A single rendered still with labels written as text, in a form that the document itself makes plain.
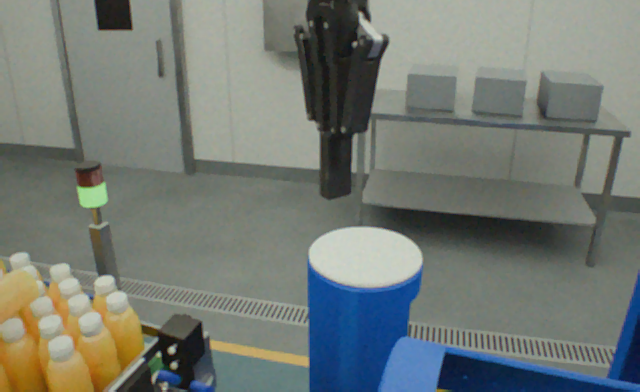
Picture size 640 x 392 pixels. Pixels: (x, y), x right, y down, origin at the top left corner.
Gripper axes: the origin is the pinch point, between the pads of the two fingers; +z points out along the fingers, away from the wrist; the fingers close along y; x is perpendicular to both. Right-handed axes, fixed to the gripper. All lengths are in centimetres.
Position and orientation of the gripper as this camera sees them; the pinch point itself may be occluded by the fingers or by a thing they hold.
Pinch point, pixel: (335, 163)
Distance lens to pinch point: 51.8
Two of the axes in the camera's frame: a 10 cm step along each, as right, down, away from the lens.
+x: -8.5, 2.0, -4.9
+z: 0.1, 9.3, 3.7
